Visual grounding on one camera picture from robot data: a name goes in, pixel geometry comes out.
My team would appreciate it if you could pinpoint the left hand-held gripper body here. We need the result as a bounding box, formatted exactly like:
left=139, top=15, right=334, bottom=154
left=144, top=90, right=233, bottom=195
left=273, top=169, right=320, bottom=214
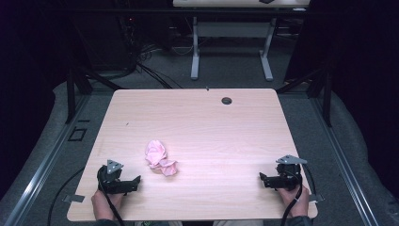
left=96, top=159, right=135, bottom=195

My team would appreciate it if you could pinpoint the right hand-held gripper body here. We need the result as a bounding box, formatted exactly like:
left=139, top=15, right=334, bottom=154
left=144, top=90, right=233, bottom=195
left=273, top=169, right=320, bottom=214
left=265, top=154, right=309, bottom=191

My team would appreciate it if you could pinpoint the pink cloth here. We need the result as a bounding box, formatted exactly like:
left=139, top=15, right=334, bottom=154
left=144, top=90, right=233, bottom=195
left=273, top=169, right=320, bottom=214
left=144, top=139, right=179, bottom=177

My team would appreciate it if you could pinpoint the person's left hand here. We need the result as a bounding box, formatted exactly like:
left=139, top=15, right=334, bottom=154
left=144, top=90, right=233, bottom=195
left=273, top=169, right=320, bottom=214
left=90, top=189, right=125, bottom=220

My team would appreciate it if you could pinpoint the person's right hand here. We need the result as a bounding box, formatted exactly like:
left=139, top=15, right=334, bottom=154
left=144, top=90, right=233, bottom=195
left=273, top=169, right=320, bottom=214
left=277, top=185, right=311, bottom=218

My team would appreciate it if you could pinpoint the dark equipment cabinet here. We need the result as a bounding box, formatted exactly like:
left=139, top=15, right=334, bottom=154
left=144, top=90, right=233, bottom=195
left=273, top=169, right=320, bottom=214
left=74, top=13, right=136, bottom=72

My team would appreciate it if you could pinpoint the white-legged background desk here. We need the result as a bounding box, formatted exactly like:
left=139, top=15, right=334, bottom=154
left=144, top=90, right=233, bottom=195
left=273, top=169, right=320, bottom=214
left=172, top=0, right=311, bottom=82

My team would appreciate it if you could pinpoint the left hand-held gripper black cable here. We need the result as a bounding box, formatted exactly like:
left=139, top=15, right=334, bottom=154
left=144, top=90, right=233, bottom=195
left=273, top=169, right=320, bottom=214
left=97, top=166, right=126, bottom=226

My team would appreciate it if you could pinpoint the hand-held gripper black cable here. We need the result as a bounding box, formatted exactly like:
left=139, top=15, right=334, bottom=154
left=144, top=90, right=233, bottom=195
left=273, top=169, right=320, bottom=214
left=97, top=166, right=126, bottom=226
left=279, top=170, right=304, bottom=226

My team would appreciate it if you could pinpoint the right hand-held gripper black cable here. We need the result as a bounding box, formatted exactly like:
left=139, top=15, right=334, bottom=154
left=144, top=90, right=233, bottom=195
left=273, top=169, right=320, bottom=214
left=279, top=170, right=304, bottom=226

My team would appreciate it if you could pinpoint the black floor cable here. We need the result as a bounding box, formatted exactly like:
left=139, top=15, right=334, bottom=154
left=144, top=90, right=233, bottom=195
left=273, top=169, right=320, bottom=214
left=46, top=167, right=87, bottom=226
left=301, top=163, right=317, bottom=196

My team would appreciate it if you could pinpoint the grey metal floor rail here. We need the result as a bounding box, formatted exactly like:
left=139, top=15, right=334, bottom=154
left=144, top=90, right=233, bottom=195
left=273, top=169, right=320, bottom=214
left=309, top=97, right=381, bottom=226
left=2, top=93, right=92, bottom=226

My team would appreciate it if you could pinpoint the black metal frame stand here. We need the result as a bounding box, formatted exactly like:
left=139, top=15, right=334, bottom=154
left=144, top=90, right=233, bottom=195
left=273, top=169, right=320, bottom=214
left=65, top=66, right=124, bottom=124
left=276, top=66, right=334, bottom=128

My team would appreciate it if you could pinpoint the bundle of background cables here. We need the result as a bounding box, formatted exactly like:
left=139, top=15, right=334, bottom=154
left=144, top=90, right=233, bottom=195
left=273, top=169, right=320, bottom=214
left=119, top=15, right=184, bottom=89

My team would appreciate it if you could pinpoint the black horizontal frame bar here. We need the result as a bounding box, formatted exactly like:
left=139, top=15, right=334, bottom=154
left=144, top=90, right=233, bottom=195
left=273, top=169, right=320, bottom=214
left=60, top=7, right=314, bottom=17

